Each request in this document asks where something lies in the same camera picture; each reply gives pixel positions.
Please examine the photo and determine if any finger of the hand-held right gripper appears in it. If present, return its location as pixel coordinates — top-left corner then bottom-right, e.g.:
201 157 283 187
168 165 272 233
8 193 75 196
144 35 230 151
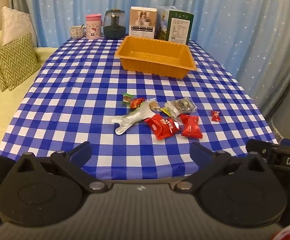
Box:
246 138 279 161

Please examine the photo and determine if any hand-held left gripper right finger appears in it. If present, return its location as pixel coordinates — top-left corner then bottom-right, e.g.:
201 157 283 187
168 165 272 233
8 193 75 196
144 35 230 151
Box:
174 141 273 194

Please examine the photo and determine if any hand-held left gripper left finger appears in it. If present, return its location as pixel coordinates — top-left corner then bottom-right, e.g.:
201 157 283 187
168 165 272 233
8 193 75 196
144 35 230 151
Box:
11 141 109 194

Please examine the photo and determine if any red snack packet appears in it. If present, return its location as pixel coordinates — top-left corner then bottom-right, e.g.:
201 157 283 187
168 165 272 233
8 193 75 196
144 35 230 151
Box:
144 114 182 140
179 114 203 139

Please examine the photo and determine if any small red candy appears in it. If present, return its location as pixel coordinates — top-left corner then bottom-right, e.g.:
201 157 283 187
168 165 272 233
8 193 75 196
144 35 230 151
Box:
211 110 222 123
130 97 145 110

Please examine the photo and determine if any clear dark-printed snack packet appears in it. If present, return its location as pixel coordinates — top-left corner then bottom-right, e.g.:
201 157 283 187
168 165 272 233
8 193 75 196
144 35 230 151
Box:
165 97 197 119

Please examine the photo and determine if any silver bone-shaped packet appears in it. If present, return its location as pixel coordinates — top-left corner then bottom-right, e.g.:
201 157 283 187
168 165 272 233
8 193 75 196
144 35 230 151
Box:
111 102 158 135

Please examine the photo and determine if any clear brown cookie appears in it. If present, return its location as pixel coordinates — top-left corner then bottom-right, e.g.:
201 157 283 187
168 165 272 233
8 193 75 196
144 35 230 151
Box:
145 99 161 112

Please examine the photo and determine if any green candy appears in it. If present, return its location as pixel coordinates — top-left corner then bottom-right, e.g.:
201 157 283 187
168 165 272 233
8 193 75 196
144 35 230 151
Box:
122 93 134 105

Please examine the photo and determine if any orange plastic tray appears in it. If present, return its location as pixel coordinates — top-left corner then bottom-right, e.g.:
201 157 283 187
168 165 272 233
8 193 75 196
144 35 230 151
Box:
114 36 197 79

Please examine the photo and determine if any blue white checked tablecloth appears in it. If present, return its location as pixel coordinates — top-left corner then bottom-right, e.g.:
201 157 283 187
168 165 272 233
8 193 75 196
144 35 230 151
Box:
0 39 279 180

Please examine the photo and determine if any green chevron cushion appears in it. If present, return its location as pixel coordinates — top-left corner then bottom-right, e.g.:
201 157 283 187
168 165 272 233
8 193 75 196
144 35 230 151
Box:
0 33 41 92

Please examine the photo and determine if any blue star curtain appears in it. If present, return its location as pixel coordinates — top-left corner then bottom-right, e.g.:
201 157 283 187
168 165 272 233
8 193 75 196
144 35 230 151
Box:
10 0 290 140

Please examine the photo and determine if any small patterned mug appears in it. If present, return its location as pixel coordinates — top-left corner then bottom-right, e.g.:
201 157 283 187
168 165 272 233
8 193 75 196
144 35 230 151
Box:
70 26 86 40

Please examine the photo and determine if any pink cartoon cup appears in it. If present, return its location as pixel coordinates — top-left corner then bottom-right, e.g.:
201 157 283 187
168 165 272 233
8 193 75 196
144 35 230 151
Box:
85 14 102 40

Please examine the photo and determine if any green cardboard box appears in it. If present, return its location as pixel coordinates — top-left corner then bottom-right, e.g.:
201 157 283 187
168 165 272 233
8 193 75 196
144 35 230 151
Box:
156 5 194 45

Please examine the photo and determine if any dark green clear jar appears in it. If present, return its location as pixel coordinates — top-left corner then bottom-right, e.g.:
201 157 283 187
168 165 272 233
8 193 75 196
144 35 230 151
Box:
103 9 127 40

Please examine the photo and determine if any white cardboard box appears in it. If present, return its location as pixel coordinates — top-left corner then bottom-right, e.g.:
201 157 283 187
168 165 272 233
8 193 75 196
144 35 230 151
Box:
129 6 158 40

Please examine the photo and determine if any white cushion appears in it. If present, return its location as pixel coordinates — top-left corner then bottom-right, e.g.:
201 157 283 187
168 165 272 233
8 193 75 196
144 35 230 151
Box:
1 6 36 47

